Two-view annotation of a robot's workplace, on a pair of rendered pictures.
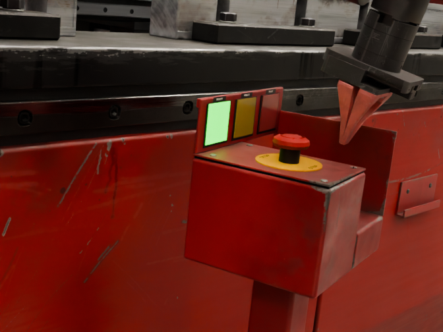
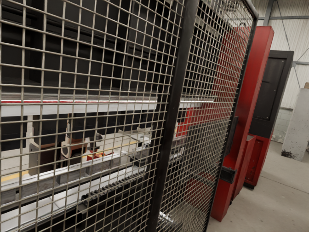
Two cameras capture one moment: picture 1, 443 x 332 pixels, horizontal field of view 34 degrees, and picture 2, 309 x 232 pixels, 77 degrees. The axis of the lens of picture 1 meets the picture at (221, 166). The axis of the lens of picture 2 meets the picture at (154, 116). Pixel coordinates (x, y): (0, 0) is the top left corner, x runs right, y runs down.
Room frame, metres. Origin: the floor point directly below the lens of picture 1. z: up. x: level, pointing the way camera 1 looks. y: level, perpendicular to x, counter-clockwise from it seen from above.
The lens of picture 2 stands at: (2.56, 0.20, 1.61)
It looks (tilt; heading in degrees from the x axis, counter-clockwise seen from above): 11 degrees down; 175
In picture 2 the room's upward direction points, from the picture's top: 9 degrees clockwise
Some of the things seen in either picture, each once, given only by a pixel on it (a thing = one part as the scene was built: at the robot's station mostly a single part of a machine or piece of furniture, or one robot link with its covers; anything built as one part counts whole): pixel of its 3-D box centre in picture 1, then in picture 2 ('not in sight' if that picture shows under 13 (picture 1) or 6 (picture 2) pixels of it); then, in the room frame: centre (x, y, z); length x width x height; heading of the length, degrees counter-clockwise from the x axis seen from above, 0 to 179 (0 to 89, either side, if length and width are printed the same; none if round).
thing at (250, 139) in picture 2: not in sight; (226, 164); (-0.10, 1.66, 0.50); 0.50 x 0.50 x 1.00; 48
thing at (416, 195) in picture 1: (420, 195); not in sight; (1.42, -0.41, 0.58); 0.15 x 0.02 x 0.07; 138
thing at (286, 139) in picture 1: (289, 151); not in sight; (0.74, -0.07, 0.79); 0.04 x 0.04 x 0.04
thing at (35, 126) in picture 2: not in sight; (49, 126); (1.49, -0.26, 1.26); 0.15 x 0.09 x 0.17; 138
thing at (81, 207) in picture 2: not in sight; (150, 183); (1.42, 0.35, 0.94); 1.02 x 0.06 x 0.12; 138
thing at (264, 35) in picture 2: not in sight; (211, 123); (0.17, 1.18, 1.15); 0.85 x 0.25 x 2.30; 48
